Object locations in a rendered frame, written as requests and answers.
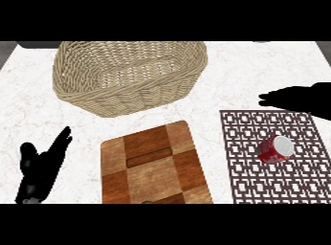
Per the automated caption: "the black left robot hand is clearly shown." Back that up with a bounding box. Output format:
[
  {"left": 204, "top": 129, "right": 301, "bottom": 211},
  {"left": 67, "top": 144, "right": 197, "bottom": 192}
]
[{"left": 15, "top": 125, "right": 74, "bottom": 205}]

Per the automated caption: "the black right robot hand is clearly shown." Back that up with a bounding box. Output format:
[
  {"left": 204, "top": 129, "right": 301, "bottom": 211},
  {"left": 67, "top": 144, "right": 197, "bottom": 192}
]
[{"left": 257, "top": 81, "right": 331, "bottom": 173}]

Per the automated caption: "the red can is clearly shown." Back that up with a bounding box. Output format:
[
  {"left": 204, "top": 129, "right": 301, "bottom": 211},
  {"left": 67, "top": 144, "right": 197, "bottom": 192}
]
[{"left": 259, "top": 135, "right": 297, "bottom": 165}]

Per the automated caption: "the brown lattice placemat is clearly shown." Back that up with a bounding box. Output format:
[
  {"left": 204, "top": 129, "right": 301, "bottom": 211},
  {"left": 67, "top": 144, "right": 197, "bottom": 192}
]
[{"left": 219, "top": 109, "right": 331, "bottom": 205}]

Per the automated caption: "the tan wicker basket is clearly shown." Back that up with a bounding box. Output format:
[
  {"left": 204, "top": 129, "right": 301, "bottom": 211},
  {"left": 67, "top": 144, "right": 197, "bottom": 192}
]
[{"left": 51, "top": 41, "right": 210, "bottom": 119}]

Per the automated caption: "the brown checkered wooden cutting board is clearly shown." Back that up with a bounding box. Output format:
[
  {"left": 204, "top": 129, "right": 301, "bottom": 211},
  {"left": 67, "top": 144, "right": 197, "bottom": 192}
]
[{"left": 101, "top": 120, "right": 216, "bottom": 205}]

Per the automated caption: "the dark grey appliance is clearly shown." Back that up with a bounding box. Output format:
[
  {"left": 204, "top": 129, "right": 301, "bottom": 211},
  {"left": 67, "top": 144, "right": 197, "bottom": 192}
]
[{"left": 15, "top": 41, "right": 62, "bottom": 50}]

